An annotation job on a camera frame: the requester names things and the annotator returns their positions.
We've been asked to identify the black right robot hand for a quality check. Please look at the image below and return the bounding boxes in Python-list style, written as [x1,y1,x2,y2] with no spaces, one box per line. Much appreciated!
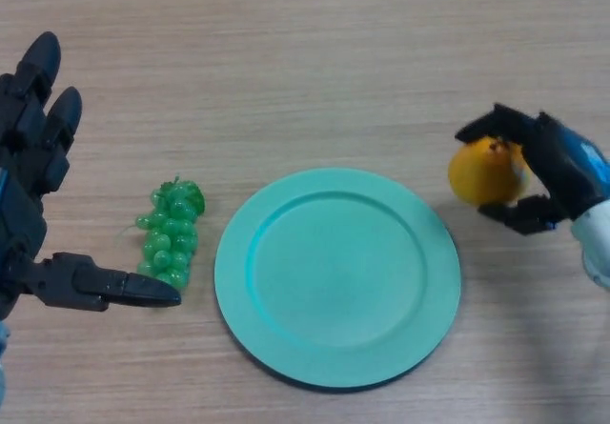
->
[455,103,610,236]

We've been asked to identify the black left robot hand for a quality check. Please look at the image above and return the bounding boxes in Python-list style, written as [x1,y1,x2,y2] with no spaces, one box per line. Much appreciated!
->
[0,31,183,321]

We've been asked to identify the yellow pear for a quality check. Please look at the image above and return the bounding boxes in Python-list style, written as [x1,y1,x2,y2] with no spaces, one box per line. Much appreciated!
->
[447,137,531,206]

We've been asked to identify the green round plate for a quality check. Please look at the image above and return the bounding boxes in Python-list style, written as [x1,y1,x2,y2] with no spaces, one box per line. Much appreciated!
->
[213,168,463,392]

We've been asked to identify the green grape bunch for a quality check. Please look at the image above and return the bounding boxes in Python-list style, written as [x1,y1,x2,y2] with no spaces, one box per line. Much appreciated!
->
[135,174,207,292]

